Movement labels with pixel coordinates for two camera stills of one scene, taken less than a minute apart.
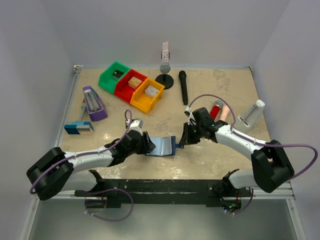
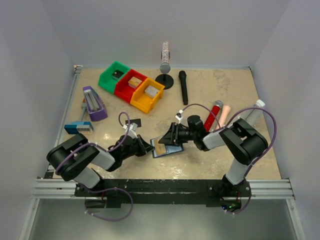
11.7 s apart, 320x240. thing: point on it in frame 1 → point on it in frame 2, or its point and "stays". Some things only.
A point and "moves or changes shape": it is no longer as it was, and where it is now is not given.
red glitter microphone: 215,109 stays
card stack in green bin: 117,74 stays
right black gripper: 186,138 → 172,136
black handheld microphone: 182,75 stays
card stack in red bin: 134,82 stays
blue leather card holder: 164,146 moves or changes shape
